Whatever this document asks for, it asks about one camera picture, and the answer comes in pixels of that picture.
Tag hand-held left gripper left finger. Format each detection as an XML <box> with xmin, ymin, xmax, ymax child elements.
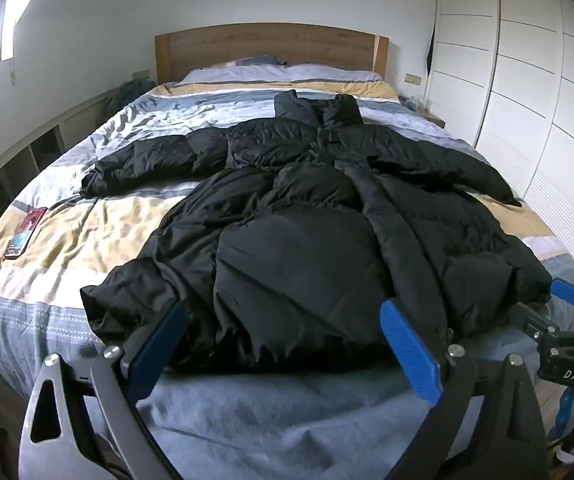
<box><xmin>17</xmin><ymin>301</ymin><xmax>191</xmax><ymax>480</ymax></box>

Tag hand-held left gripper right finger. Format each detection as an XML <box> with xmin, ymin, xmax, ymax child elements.
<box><xmin>378</xmin><ymin>299</ymin><xmax>553</xmax><ymax>480</ymax></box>

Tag black puffer coat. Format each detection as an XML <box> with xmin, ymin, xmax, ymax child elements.
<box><xmin>81</xmin><ymin>89</ymin><xmax>553</xmax><ymax>376</ymax></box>

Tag striped duvet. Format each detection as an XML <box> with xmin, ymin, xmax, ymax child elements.
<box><xmin>0</xmin><ymin>79</ymin><xmax>574</xmax><ymax>411</ymax></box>

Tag smartphone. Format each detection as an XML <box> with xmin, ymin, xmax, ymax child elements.
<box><xmin>6</xmin><ymin>206</ymin><xmax>48</xmax><ymax>261</ymax></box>

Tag wooden nightstand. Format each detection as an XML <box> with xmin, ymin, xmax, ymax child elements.
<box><xmin>418</xmin><ymin>107</ymin><xmax>447</xmax><ymax>130</ymax></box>

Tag white wardrobe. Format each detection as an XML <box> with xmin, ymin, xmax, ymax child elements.
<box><xmin>424</xmin><ymin>0</ymin><xmax>574</xmax><ymax>291</ymax></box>

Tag low white shelf unit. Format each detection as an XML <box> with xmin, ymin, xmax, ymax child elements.
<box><xmin>0</xmin><ymin>92</ymin><xmax>118</xmax><ymax>266</ymax></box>

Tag teal glass items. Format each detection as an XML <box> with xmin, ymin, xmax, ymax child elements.
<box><xmin>399</xmin><ymin>94</ymin><xmax>433</xmax><ymax>114</ymax></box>

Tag green cloth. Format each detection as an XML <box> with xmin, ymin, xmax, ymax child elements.
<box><xmin>104</xmin><ymin>78</ymin><xmax>156</xmax><ymax>117</ymax></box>

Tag light blue pillow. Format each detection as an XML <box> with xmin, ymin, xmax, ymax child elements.
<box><xmin>174</xmin><ymin>63</ymin><xmax>384</xmax><ymax>86</ymax></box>

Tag grey-blue pillow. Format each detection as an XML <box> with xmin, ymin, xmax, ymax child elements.
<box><xmin>226</xmin><ymin>54</ymin><xmax>288</xmax><ymax>67</ymax></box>

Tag wooden headboard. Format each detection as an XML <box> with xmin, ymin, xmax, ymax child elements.
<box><xmin>155</xmin><ymin>23</ymin><xmax>389</xmax><ymax>86</ymax></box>

